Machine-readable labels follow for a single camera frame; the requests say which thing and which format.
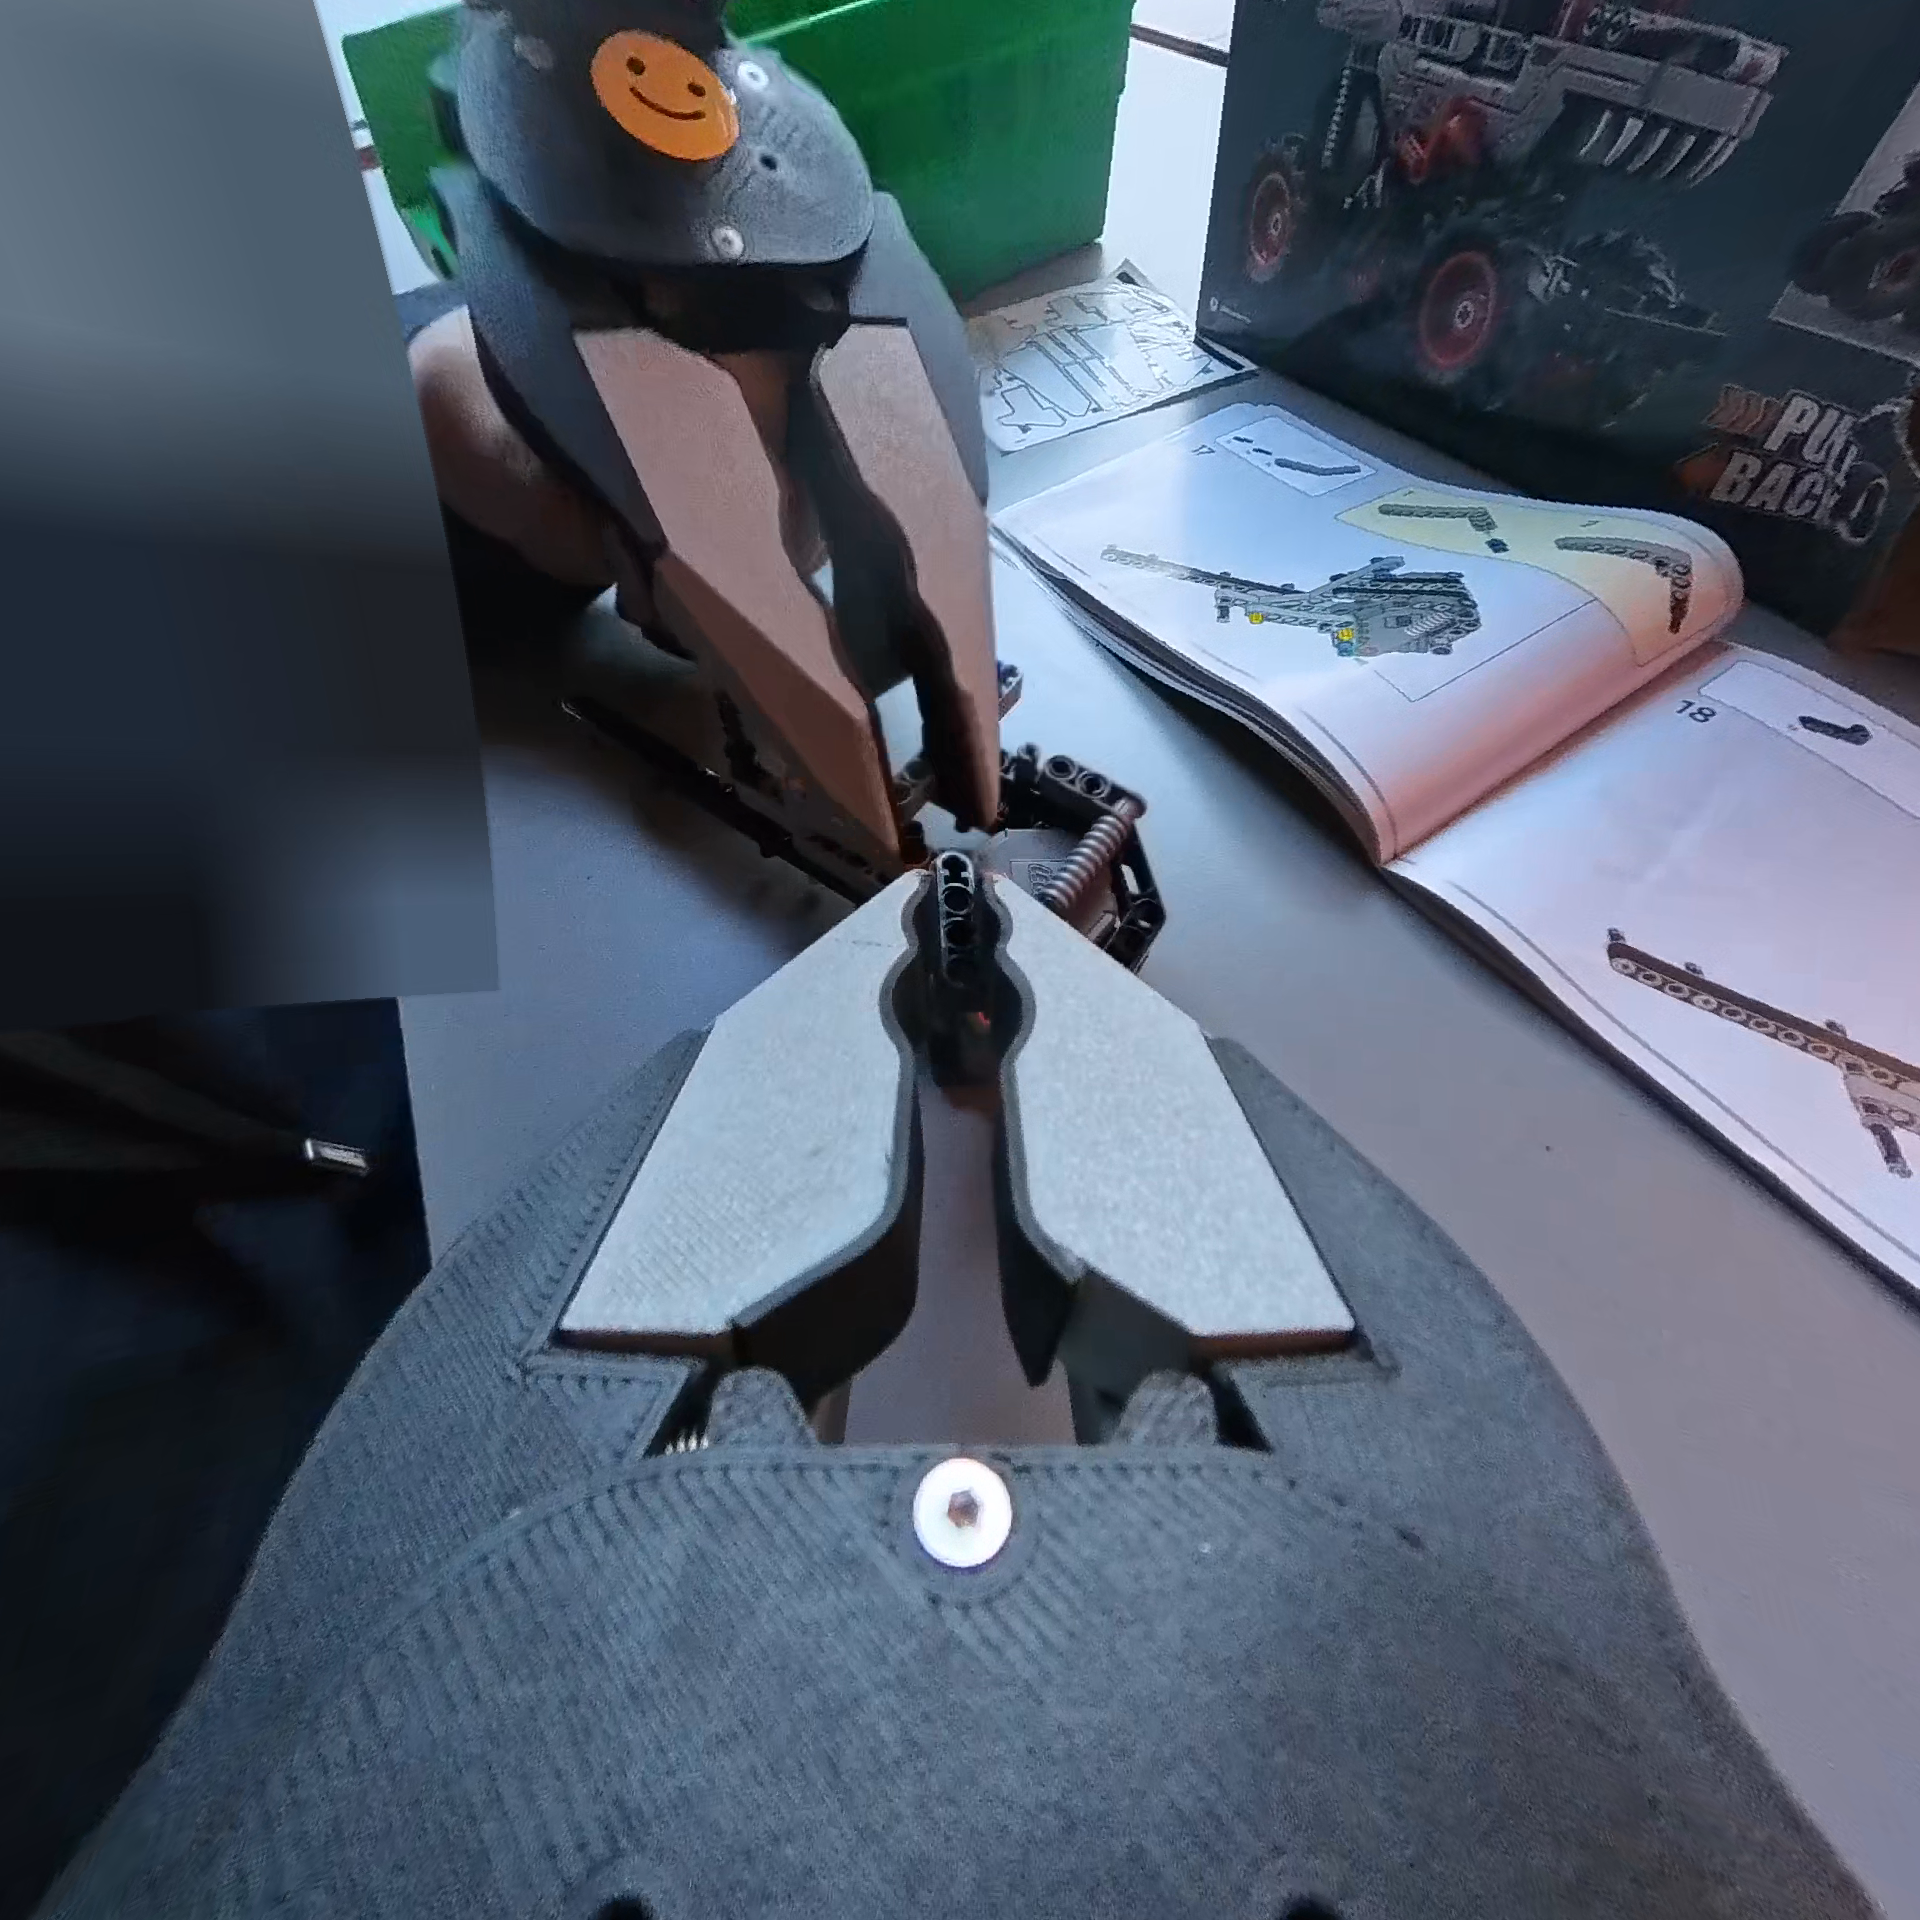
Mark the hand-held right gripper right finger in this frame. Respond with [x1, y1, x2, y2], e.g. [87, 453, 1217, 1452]
[998, 875, 1359, 1421]

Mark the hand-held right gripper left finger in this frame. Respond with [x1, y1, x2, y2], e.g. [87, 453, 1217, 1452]
[556, 875, 923, 1409]

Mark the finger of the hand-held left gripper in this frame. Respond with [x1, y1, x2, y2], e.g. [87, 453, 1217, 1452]
[794, 319, 1008, 834]
[575, 328, 916, 873]

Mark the black lego technic assembly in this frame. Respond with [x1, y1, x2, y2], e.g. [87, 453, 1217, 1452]
[561, 659, 1166, 979]

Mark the small black lego beam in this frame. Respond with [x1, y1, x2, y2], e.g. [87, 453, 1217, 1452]
[921, 848, 1010, 1087]

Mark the open lego instruction booklet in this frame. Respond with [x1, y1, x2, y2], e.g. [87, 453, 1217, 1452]
[991, 401, 1920, 1301]

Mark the dark lego set box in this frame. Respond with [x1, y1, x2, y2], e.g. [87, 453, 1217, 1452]
[1195, 0, 1920, 636]

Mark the person's left hand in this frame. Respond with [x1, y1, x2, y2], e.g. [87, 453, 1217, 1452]
[409, 319, 621, 587]

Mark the white sticker sheet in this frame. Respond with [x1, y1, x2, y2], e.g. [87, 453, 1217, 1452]
[963, 262, 1259, 458]

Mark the green plastic bin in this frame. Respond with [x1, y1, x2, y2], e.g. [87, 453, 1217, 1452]
[343, 0, 1130, 302]

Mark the black cable with metal plug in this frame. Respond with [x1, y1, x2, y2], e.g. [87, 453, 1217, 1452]
[0, 1035, 373, 1187]

